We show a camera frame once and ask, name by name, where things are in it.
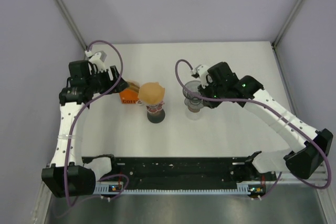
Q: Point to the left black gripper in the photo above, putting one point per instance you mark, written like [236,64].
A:
[110,85]

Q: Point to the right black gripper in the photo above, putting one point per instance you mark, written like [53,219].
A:
[204,92]

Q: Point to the orange coffee filter box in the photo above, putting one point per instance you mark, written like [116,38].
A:
[130,94]

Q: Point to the single brown paper filter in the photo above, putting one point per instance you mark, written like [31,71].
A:
[151,93]

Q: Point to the grey smoked plastic dripper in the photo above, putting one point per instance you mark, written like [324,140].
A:
[190,98]

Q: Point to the glass cup with brown band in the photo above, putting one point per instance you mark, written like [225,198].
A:
[194,112]

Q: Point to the clear glass dripper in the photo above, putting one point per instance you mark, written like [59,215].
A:
[155,104]

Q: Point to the glass carafe with red rim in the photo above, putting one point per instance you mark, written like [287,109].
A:
[156,118]

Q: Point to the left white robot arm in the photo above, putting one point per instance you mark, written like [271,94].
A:
[67,174]

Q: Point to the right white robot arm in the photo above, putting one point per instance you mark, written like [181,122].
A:
[301,158]

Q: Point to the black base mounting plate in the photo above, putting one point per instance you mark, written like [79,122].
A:
[188,172]

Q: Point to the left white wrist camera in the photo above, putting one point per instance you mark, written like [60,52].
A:
[97,59]

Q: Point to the grey slotted cable duct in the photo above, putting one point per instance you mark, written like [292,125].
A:
[110,188]

